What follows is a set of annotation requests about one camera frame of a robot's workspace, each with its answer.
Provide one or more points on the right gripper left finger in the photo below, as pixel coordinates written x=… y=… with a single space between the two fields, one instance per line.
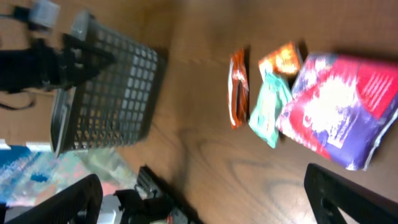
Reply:
x=78 y=203

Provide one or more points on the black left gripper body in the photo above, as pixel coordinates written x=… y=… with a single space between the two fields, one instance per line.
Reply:
x=61 y=68

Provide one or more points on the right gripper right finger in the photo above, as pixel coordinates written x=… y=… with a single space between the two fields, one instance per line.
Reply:
x=330 y=193

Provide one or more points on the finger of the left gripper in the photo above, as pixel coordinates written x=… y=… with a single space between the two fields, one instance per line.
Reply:
x=81 y=61

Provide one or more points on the purple red snack pack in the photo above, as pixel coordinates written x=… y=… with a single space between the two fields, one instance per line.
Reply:
x=342 y=106

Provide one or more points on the teal snack packet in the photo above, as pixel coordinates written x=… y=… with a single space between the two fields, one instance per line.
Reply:
x=274 y=94

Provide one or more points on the orange brown snack bar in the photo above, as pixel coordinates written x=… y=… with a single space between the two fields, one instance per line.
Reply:
x=238 y=90

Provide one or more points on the orange small snack packet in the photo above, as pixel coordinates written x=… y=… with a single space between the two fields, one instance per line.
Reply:
x=286 y=60

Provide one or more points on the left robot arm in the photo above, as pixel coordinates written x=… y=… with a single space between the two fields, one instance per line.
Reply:
x=20 y=70

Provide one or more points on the grey plastic mesh basket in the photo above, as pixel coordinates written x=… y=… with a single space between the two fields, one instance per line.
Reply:
x=115 y=108

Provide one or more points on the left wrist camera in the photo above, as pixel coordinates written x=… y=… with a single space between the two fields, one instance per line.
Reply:
x=44 y=13

